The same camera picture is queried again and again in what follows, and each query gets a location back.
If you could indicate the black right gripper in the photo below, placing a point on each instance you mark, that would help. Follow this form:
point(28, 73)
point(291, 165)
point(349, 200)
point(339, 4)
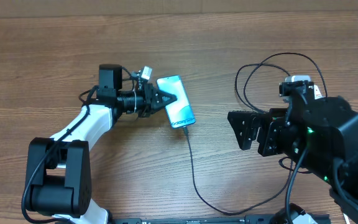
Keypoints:
point(265, 145)

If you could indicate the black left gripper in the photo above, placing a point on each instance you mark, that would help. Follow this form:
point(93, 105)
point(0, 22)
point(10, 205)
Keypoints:
point(150, 105)

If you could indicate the Galaxy S24 smartphone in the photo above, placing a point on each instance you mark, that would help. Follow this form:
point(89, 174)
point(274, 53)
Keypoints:
point(179, 112)

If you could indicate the white power strip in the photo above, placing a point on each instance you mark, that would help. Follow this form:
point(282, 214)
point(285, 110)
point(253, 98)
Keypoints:
point(317, 93)

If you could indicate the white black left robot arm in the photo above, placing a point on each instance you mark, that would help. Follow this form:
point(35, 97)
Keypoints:
point(58, 172)

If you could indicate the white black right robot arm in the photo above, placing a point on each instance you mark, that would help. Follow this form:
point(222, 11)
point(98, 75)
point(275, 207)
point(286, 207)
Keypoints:
point(320, 135)

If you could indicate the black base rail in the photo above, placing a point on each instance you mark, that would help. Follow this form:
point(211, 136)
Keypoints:
point(248, 219)

